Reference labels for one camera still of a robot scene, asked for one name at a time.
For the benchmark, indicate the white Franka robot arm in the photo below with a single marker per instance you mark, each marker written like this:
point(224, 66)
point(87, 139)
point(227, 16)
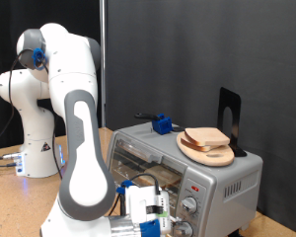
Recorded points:
point(85, 164)

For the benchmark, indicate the red oven indicator light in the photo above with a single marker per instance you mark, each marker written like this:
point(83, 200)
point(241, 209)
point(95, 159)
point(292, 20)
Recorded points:
point(195, 189)

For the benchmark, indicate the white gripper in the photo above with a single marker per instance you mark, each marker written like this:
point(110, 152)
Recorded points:
point(138, 204)

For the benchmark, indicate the oval wooden cutting board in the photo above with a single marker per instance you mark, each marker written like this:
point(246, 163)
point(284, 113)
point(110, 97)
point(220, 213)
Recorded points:
point(213, 159)

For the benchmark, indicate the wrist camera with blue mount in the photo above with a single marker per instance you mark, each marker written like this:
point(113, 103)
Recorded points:
point(151, 228)

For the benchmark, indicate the black spatula with blue block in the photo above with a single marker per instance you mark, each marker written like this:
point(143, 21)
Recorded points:
point(161, 125)

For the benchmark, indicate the vertical metal pole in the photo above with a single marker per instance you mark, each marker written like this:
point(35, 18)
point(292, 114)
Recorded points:
point(103, 92)

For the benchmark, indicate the silver oven knob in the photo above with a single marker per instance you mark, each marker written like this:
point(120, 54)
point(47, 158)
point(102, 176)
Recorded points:
point(189, 205)
point(184, 229)

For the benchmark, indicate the silver toaster oven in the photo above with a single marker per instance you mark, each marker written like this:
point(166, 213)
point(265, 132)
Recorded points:
point(213, 184)

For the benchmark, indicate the black metal bookend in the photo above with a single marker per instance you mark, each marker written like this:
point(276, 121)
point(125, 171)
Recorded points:
point(235, 108)

